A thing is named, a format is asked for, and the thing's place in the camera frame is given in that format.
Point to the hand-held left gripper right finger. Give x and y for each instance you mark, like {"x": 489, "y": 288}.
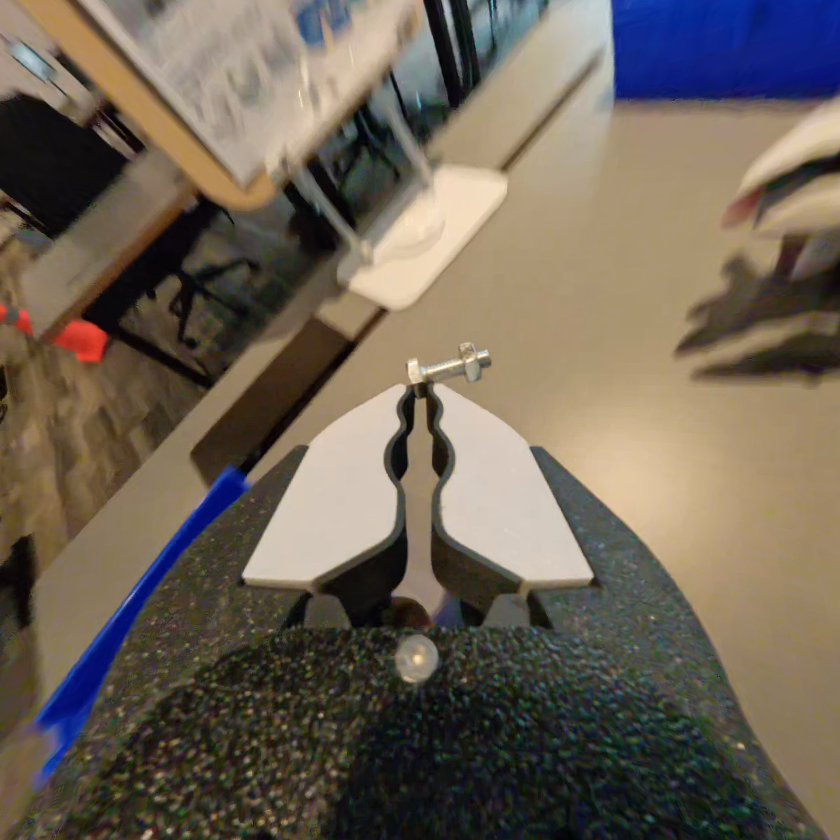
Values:
{"x": 512, "y": 505}

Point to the printed poster sheet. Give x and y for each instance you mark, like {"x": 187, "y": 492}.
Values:
{"x": 250, "y": 79}

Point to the silver metal bolt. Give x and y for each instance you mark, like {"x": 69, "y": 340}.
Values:
{"x": 440, "y": 368}

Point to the blue plastic storage bin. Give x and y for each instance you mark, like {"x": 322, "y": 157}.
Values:
{"x": 118, "y": 630}
{"x": 722, "y": 46}

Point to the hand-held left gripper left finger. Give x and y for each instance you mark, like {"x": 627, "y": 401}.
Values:
{"x": 328, "y": 505}

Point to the orange traffic cone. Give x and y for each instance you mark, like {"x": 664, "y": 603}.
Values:
{"x": 79, "y": 339}

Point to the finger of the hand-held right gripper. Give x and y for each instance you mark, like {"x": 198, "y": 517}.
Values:
{"x": 794, "y": 151}
{"x": 803, "y": 217}

